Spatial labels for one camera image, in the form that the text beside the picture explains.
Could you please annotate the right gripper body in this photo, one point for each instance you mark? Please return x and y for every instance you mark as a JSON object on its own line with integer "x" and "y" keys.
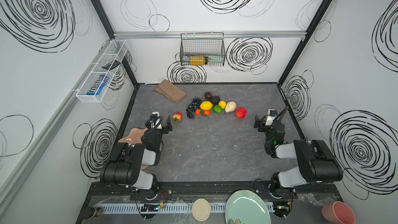
{"x": 270, "y": 127}

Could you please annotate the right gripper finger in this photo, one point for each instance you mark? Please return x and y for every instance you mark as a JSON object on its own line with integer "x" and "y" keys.
{"x": 282, "y": 113}
{"x": 257, "y": 122}

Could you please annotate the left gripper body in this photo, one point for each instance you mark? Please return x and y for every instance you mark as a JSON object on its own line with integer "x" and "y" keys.
{"x": 165, "y": 127}

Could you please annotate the red fake apple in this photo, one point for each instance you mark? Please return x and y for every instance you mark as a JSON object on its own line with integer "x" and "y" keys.
{"x": 241, "y": 113}

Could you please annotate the pink wavy fruit bowl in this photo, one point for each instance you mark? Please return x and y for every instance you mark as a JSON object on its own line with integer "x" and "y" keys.
{"x": 134, "y": 137}

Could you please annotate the beige fake pear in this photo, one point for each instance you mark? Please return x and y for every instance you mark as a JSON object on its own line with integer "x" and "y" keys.
{"x": 230, "y": 107}

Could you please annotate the dark fake avocado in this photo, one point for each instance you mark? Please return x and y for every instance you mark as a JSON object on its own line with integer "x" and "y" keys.
{"x": 215, "y": 100}

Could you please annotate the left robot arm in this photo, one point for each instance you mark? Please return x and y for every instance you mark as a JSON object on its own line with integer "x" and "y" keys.
{"x": 142, "y": 148}

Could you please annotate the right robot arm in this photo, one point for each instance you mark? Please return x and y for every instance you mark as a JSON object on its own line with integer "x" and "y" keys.
{"x": 315, "y": 161}

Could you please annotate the red fake strawberry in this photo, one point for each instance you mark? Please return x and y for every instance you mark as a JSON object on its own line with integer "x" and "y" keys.
{"x": 177, "y": 117}

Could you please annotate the black fake grape bunch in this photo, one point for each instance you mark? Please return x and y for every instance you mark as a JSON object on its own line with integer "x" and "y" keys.
{"x": 193, "y": 107}

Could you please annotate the small yellow fake lemon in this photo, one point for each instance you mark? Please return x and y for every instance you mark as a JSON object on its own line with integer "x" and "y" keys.
{"x": 222, "y": 104}

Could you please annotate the green fake lime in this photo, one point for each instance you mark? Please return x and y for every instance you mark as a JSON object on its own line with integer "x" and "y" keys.
{"x": 217, "y": 109}

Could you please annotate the large yellow fake lemon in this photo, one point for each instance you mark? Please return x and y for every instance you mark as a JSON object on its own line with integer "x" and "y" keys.
{"x": 206, "y": 105}

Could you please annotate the dark brown fake fig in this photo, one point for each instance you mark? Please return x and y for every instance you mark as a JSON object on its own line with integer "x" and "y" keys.
{"x": 207, "y": 96}

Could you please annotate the brown folded cloth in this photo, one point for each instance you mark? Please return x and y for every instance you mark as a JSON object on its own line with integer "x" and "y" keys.
{"x": 170, "y": 91}

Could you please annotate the blue candy packet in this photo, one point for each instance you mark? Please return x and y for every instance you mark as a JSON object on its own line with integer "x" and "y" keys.
{"x": 99, "y": 84}

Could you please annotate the yellow bottle in basket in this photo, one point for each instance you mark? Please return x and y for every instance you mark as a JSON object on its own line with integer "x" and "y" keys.
{"x": 198, "y": 61}

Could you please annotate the black remote control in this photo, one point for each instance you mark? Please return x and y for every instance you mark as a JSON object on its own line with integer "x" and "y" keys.
{"x": 111, "y": 66}

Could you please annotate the green item in basket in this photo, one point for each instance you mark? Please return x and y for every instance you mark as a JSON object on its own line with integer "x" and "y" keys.
{"x": 216, "y": 60}

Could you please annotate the green plate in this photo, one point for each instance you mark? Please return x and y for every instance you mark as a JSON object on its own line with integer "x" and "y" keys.
{"x": 246, "y": 207}

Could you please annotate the beige round lid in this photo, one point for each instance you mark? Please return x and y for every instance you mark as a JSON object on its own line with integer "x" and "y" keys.
{"x": 201, "y": 210}

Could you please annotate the dark jar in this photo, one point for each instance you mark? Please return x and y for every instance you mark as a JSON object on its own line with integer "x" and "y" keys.
{"x": 92, "y": 212}

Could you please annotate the pink cup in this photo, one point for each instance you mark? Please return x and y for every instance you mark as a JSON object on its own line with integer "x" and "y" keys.
{"x": 338, "y": 213}

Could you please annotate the white wire wall shelf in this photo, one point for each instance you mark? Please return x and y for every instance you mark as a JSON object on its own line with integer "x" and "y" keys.
{"x": 112, "y": 50}

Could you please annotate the white cable duct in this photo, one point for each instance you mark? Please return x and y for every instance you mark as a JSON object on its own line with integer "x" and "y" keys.
{"x": 169, "y": 208}

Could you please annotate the black wire wall basket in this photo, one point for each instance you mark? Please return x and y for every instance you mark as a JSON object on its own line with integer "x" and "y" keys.
{"x": 200, "y": 44}

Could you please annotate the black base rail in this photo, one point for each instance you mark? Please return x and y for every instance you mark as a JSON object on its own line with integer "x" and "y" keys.
{"x": 185, "y": 189}

